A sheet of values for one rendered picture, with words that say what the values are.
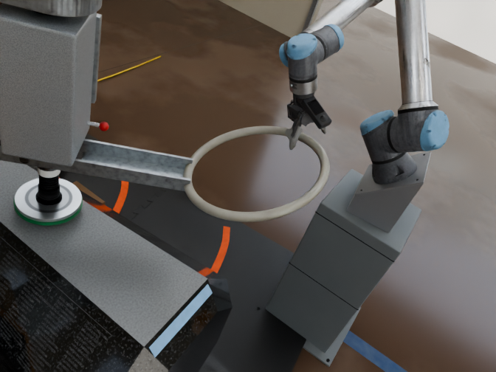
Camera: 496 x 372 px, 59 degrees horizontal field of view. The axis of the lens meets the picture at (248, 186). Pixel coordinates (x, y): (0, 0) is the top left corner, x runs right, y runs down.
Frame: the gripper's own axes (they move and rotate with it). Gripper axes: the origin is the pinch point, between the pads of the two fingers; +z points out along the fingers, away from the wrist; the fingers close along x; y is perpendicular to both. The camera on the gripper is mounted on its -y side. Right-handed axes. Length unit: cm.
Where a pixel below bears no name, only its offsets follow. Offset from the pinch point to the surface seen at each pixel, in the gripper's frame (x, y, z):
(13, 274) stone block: 104, 19, 13
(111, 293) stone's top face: 80, -3, 18
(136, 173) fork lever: 58, 13, -8
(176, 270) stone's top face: 59, 0, 26
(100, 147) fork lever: 64, 29, -12
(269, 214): 31.7, -22.1, -1.3
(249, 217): 36.9, -19.4, -1.2
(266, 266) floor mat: -3, 54, 123
